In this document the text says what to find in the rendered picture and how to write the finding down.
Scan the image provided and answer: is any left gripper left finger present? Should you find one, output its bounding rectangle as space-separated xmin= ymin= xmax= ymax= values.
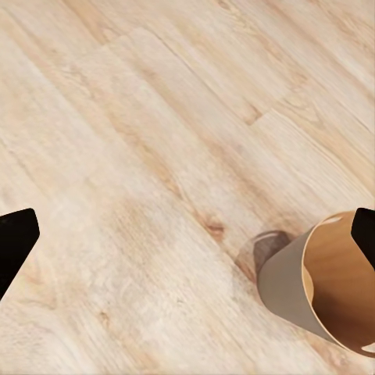
xmin=0 ymin=208 xmax=40 ymax=300

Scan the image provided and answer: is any trash can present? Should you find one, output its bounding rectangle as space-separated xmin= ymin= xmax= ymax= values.
xmin=257 ymin=210 xmax=375 ymax=360

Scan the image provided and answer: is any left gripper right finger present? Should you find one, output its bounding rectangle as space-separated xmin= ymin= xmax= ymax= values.
xmin=351 ymin=207 xmax=375 ymax=269

